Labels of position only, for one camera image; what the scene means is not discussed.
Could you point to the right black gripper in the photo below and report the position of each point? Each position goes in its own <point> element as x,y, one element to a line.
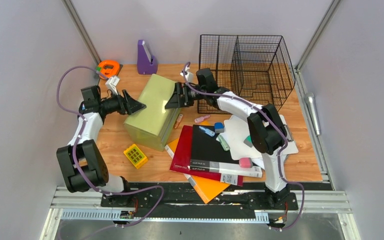
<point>177,100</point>

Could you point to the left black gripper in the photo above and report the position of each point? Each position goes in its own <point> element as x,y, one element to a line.
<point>131,106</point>

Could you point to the green drawer cabinet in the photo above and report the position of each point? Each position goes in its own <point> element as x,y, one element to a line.
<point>152,126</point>

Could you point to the green eraser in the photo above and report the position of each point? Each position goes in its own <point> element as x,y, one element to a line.
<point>247,141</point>

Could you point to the pink eraser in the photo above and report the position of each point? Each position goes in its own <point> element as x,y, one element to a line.
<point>245,162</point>

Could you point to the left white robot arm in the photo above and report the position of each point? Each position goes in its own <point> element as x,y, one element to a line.
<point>81,163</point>

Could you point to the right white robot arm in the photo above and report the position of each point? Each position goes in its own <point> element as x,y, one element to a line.
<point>266,129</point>

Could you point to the pink highlighter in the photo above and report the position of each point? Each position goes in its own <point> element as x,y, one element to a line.
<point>201,118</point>

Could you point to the orange tape roll holder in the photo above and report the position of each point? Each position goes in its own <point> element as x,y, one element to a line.
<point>109,68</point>

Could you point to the purple tape dispenser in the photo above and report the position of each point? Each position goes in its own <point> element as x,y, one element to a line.
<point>146,63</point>

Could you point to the blue highlighter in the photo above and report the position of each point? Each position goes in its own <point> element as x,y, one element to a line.
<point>207,131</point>

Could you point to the blue eraser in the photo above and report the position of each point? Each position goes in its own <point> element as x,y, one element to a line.
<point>219,127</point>

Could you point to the yellow grid box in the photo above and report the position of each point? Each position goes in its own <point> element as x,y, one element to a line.
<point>135,155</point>

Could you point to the red folder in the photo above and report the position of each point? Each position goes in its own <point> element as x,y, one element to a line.
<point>195,145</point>

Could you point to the black clip file folder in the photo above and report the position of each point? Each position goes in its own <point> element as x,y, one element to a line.
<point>208,155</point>

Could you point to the white clipboard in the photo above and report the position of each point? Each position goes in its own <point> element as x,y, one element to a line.
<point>235,133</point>

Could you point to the green highlighter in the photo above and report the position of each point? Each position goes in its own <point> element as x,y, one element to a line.
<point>223,143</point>

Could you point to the orange folder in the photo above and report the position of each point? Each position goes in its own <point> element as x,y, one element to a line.
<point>208,190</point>

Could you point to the papers under clipboard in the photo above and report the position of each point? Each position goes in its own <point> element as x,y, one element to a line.
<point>258,161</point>

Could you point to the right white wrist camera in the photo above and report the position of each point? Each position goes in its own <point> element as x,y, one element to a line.
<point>187,75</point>

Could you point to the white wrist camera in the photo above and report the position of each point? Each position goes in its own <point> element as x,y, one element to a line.
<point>111,84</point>
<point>187,75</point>

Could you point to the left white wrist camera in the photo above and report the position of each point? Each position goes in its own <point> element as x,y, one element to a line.
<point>111,84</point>

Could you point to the black wire mesh basket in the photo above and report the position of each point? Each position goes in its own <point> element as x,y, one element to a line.
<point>257,68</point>

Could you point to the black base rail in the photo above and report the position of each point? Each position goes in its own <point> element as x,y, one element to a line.
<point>181,201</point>

